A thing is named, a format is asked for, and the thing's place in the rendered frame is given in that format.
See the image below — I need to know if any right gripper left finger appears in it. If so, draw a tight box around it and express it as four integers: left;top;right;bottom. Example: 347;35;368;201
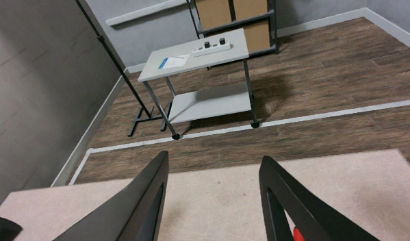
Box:
52;151;169;241

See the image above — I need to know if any red-handled screwdriver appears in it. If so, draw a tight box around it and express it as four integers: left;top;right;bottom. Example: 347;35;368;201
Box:
293;227;305;241

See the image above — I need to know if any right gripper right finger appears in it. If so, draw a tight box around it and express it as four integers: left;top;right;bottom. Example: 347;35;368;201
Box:
259;155;380;241

